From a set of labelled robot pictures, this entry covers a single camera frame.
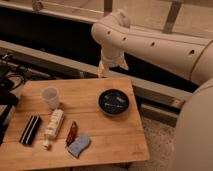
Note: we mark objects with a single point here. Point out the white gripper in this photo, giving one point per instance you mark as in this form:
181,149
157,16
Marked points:
111,57

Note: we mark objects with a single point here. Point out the black ceramic bowl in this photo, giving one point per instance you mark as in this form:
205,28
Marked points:
113,102

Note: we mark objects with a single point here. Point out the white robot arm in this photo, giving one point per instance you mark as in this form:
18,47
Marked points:
186,56

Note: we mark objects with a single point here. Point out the wooden table board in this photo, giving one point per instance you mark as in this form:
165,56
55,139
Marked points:
113,139

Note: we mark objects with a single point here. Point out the translucent plastic cup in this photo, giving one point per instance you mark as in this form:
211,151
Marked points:
51,96

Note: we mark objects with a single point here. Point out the red brown small packet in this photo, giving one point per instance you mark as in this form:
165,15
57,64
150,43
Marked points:
72,134

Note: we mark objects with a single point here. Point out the white plastic bottle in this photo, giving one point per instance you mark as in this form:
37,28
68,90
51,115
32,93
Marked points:
53,127

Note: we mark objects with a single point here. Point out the blue sponge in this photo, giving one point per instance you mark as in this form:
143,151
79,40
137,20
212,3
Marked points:
80,144

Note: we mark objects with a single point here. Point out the black striped box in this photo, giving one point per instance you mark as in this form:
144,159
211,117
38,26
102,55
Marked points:
30,130

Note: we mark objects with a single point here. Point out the black equipment with cables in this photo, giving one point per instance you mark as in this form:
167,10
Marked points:
7,98

